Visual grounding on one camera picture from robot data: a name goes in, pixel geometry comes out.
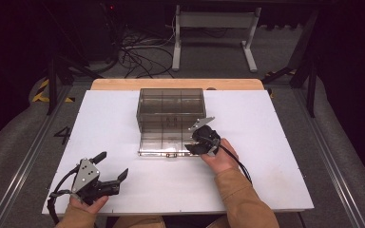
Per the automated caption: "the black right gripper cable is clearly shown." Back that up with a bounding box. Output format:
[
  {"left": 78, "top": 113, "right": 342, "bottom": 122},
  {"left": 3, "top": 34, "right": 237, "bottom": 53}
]
[{"left": 218, "top": 143, "right": 254, "bottom": 185}]

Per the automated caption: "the white board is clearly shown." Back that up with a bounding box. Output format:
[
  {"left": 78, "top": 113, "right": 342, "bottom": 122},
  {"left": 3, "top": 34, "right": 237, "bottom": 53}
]
[{"left": 41, "top": 89, "right": 316, "bottom": 217}]

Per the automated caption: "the bundle of floor cables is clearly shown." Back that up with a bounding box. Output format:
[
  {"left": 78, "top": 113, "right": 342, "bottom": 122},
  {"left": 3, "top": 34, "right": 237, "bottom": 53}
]
[{"left": 117, "top": 28, "right": 176, "bottom": 80}]

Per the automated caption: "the person's tan trouser leg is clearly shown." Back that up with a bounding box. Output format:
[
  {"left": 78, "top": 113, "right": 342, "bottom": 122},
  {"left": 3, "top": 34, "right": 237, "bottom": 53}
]
[
  {"left": 112, "top": 215, "right": 167, "bottom": 228},
  {"left": 206, "top": 215, "right": 231, "bottom": 228}
]

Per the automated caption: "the yellow black hazard tape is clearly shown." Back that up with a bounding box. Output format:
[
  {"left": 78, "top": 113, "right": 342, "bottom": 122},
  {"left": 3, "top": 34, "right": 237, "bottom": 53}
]
[
  {"left": 31, "top": 79, "right": 76, "bottom": 104},
  {"left": 264, "top": 69, "right": 298, "bottom": 79}
]

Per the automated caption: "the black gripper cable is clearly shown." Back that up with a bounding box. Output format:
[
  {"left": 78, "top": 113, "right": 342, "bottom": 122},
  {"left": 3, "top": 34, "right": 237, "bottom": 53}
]
[
  {"left": 218, "top": 143, "right": 254, "bottom": 185},
  {"left": 47, "top": 164, "right": 81, "bottom": 226}
]

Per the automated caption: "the person's left hand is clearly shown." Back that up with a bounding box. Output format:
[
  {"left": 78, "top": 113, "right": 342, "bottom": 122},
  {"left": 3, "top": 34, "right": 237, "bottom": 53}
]
[{"left": 69, "top": 194, "right": 109, "bottom": 217}]

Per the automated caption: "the aluminium floor rail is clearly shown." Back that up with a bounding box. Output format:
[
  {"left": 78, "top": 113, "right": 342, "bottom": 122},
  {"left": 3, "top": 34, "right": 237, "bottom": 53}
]
[
  {"left": 292, "top": 88, "right": 365, "bottom": 228},
  {"left": 0, "top": 85, "right": 74, "bottom": 228}
]

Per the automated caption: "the grey metal desk frame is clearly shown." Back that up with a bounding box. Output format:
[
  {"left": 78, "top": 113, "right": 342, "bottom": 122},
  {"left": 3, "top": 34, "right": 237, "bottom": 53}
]
[{"left": 171, "top": 4, "right": 262, "bottom": 73}]

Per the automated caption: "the wooden table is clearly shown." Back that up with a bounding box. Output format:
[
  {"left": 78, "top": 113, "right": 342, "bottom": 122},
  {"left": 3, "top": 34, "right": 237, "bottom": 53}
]
[{"left": 90, "top": 78, "right": 265, "bottom": 92}]

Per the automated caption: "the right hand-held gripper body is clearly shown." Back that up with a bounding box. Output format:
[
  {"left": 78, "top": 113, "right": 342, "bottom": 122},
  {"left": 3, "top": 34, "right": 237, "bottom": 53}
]
[{"left": 188, "top": 116, "right": 221, "bottom": 157}]

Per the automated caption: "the dark computer case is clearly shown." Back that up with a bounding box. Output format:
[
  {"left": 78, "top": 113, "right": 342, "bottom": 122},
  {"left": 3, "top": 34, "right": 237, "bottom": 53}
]
[{"left": 84, "top": 0, "right": 125, "bottom": 62}]

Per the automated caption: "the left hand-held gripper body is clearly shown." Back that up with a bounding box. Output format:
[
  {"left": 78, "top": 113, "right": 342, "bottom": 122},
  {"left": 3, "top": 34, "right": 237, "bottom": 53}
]
[{"left": 70, "top": 158, "right": 121, "bottom": 206}]

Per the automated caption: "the person's right hand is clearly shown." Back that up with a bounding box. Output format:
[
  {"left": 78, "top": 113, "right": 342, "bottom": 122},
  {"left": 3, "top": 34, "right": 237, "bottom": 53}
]
[{"left": 201, "top": 138, "right": 240, "bottom": 175}]

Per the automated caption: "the black metal stand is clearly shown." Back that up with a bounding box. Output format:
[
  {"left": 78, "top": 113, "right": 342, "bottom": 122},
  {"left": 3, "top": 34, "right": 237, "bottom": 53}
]
[
  {"left": 260, "top": 9, "right": 319, "bottom": 119},
  {"left": 46, "top": 55, "right": 105, "bottom": 116}
]

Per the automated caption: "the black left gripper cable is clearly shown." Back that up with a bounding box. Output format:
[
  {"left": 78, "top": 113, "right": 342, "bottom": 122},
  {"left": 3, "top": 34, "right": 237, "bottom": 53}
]
[{"left": 47, "top": 164, "right": 81, "bottom": 226}]

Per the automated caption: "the smoky clear plastic drawer cabinet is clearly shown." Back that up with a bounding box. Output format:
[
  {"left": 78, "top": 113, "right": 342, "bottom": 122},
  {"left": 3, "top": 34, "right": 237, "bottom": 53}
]
[{"left": 136, "top": 87, "right": 207, "bottom": 134}]

